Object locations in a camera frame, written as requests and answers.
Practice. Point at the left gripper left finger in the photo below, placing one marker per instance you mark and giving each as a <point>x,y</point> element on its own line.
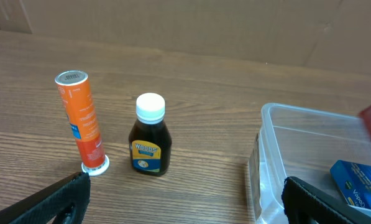
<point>65,201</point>

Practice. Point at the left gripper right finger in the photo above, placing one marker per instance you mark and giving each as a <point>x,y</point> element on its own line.
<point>304,203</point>

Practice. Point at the blue lozenge box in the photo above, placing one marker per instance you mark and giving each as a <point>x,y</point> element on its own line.
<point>354,182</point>

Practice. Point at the clear plastic container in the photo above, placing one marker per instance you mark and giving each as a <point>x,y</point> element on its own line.
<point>305,143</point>

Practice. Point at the dark syrup bottle white cap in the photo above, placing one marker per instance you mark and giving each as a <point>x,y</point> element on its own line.
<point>150,142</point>

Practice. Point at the orange tablet tube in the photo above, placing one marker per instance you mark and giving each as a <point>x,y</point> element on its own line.
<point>75,92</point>

